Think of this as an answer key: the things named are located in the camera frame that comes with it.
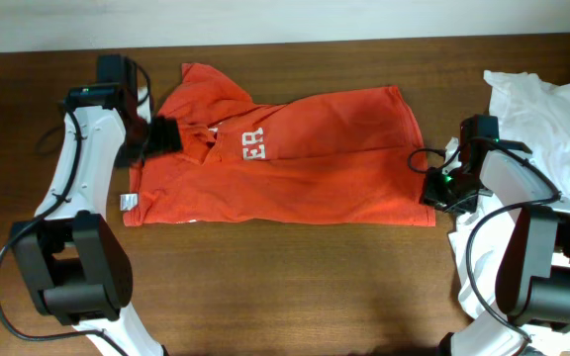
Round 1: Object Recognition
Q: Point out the red orange soccer t-shirt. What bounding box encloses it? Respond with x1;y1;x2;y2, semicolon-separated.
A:
123;63;435;227

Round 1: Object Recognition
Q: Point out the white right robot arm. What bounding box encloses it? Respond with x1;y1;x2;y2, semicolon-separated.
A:
423;138;570;355

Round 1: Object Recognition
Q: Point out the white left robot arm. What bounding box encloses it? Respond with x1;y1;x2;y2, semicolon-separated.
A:
3;83;167;355

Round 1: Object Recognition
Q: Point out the white printed t-shirt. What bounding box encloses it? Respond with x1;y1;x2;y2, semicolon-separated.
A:
448;70;570;355

